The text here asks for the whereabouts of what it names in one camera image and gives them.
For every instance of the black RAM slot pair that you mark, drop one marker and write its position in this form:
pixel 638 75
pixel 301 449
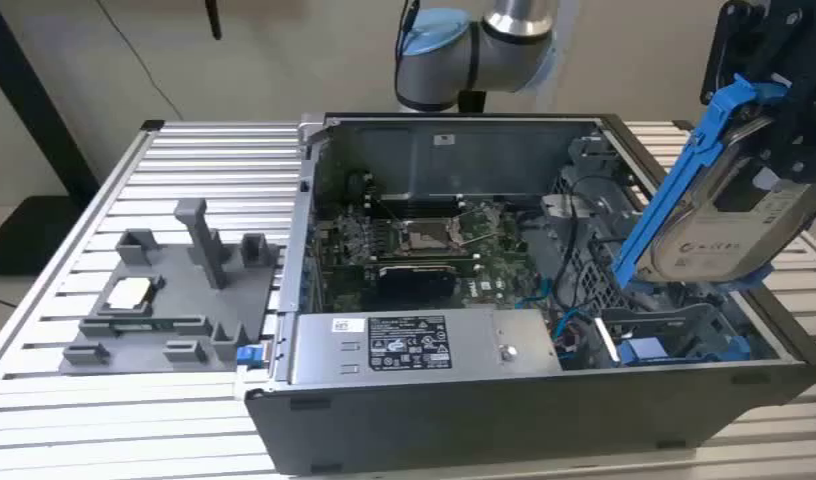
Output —
pixel 429 256
pixel 422 205

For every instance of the black PC case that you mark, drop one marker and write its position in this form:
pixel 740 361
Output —
pixel 516 425

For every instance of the disk bay with blue rails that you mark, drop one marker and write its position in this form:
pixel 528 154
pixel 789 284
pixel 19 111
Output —
pixel 676 345

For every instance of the green RAM stick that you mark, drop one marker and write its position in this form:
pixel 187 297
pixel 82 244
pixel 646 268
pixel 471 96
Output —
pixel 145 326

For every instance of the black stand with base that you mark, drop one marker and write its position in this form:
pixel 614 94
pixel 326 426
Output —
pixel 35 235

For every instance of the black hanging rod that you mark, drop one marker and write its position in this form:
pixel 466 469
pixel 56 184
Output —
pixel 214 20

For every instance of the grey parts rack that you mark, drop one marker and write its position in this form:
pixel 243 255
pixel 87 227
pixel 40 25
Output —
pixel 182 300

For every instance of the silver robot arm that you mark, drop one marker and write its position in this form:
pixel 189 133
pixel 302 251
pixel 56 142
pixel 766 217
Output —
pixel 442 70

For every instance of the blue case latch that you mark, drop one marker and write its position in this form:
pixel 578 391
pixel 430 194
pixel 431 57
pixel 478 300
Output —
pixel 250 357

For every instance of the hard disk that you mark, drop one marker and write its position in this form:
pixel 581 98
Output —
pixel 716 240

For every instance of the black graphics card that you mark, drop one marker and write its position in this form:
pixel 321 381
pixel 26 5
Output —
pixel 415 292

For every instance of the silver power supply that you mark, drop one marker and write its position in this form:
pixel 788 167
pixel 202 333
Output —
pixel 449 345

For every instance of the silver CPU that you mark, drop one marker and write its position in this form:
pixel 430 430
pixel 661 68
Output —
pixel 131 295

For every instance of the green motherboard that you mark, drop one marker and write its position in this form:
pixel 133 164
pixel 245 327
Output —
pixel 502 280

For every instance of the CPU socket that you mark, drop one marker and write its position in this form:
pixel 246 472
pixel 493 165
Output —
pixel 427 234

